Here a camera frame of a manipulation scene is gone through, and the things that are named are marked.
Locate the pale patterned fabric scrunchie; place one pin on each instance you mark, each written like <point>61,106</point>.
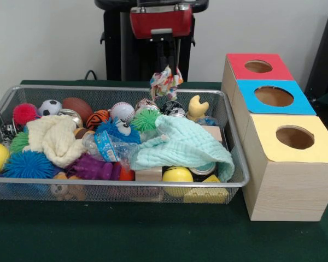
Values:
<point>165,83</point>

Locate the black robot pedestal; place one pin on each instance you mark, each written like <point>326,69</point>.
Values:
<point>114,49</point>

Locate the crushed clear plastic bottle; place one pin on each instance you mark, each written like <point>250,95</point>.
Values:
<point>109,148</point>

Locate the mint green cloth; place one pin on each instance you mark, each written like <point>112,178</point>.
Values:
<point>186,147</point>

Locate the yellow smiley face ball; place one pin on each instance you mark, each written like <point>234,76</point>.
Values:
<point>177,176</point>

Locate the cream white cloth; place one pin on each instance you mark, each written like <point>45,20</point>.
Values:
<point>54,139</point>

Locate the wooden box with three holes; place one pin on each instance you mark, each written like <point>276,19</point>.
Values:
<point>289,191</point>

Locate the pink spiky ball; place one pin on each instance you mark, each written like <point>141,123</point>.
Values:
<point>23,113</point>

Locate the small blue spiky ball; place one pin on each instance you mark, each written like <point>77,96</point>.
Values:
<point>109,130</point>

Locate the purple knobbly rubber toy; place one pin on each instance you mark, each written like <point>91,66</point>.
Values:
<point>93,167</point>

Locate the large blue spiky ball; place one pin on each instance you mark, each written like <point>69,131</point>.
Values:
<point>27,165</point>

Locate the black and white soccer ball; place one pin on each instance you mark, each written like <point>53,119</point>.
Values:
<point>49,107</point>

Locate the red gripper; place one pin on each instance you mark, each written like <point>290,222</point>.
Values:
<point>161,24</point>

